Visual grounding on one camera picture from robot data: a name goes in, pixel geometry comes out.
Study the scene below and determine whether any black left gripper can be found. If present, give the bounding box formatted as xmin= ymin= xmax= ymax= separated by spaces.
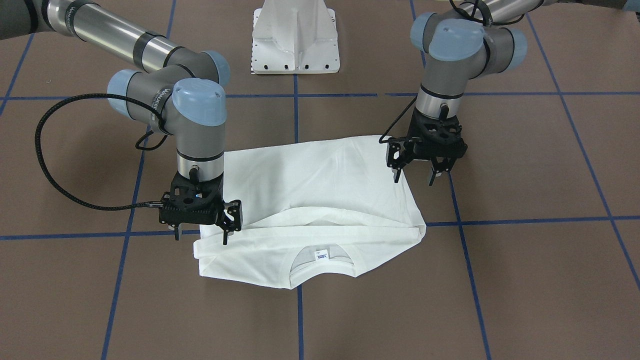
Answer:
xmin=386 ymin=107 xmax=467 ymax=186

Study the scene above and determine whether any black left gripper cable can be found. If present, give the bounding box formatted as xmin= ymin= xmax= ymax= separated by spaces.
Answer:
xmin=378 ymin=95 xmax=418 ymax=146

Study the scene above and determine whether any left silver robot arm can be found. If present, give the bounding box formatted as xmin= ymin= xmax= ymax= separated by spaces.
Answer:
xmin=379 ymin=0 xmax=547 ymax=183

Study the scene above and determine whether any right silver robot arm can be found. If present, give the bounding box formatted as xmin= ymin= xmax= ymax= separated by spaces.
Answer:
xmin=1 ymin=0 xmax=243 ymax=245

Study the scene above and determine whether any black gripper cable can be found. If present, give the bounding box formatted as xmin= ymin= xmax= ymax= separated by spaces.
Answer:
xmin=34 ymin=92 xmax=168 ymax=212
xmin=378 ymin=95 xmax=418 ymax=146

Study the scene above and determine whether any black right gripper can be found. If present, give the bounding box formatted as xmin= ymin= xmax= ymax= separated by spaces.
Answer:
xmin=158 ymin=172 xmax=243 ymax=246

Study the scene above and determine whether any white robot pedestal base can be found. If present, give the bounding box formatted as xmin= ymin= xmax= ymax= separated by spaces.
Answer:
xmin=251 ymin=0 xmax=341 ymax=75

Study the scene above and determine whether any white long-sleeve printed shirt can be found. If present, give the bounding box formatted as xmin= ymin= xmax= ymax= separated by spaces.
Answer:
xmin=193 ymin=136 xmax=426 ymax=289

